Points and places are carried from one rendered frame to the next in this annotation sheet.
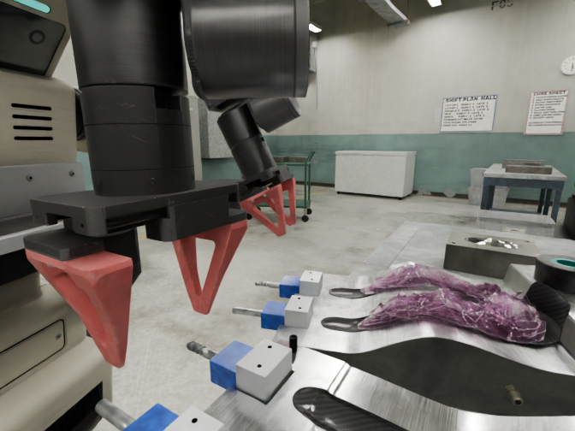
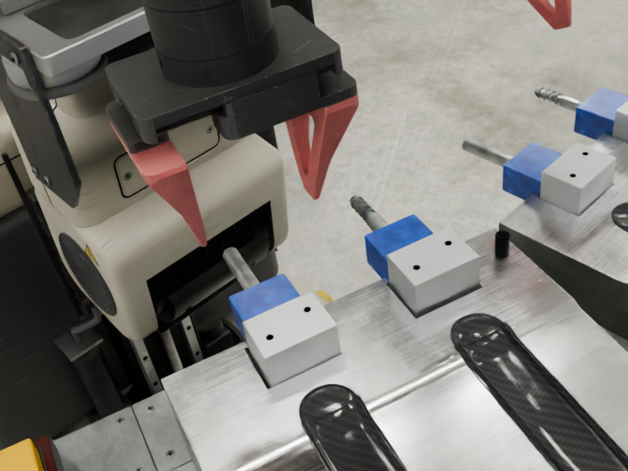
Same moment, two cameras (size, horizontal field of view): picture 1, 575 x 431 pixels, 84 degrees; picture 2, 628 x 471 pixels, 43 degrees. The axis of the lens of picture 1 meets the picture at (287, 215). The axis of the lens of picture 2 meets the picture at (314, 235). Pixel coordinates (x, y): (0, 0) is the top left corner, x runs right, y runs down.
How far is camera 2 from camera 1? 23 cm
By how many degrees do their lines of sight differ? 44
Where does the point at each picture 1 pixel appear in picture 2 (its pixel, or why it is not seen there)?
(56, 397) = (208, 211)
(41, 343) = (188, 136)
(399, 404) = (612, 386)
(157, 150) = (208, 38)
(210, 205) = (287, 92)
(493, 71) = not seen: outside the picture
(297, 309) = (565, 177)
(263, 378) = (413, 286)
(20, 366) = not seen: hidden behind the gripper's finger
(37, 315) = not seen: hidden behind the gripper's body
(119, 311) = (185, 205)
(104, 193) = (166, 76)
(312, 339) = (573, 238)
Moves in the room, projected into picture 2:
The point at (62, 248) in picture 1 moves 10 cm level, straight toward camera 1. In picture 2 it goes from (128, 141) to (101, 291)
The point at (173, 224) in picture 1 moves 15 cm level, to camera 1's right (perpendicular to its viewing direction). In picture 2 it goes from (232, 122) to (551, 206)
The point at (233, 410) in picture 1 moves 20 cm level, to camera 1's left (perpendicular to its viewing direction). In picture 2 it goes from (371, 310) to (149, 230)
